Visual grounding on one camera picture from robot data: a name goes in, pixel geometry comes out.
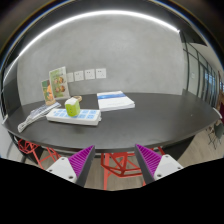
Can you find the large green picture book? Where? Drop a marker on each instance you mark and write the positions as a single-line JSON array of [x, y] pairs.
[[59, 84]]

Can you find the white wall socket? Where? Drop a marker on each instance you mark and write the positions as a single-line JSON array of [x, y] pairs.
[[100, 73], [79, 75], [89, 74], [70, 77]]

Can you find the curved ceiling light strip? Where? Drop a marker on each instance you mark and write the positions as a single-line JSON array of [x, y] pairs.
[[92, 14]]

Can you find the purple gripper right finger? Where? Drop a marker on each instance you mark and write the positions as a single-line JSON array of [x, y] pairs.
[[155, 166]]

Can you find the small wooden round object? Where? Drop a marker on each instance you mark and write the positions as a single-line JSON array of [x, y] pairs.
[[79, 98]]

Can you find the small orange picture book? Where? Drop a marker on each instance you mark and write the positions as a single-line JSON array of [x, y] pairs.
[[47, 92]]

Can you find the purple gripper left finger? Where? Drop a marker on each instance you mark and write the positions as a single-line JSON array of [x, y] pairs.
[[75, 168]]

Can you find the red wire chair left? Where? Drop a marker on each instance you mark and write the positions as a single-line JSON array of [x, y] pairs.
[[29, 148]]

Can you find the red wire chair middle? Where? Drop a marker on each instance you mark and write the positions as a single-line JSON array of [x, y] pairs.
[[120, 165]]

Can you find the green white charger plug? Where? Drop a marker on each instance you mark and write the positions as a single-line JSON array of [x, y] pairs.
[[72, 107]]

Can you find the red wire chair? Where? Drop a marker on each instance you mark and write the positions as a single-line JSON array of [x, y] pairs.
[[29, 148], [120, 165]]

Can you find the glass partition wall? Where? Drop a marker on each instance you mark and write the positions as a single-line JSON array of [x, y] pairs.
[[203, 70]]

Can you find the black chair at right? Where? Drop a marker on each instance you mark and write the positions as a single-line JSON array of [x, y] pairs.
[[216, 134]]

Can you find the stack of white blue booklets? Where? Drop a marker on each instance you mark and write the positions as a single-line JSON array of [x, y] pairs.
[[117, 100]]

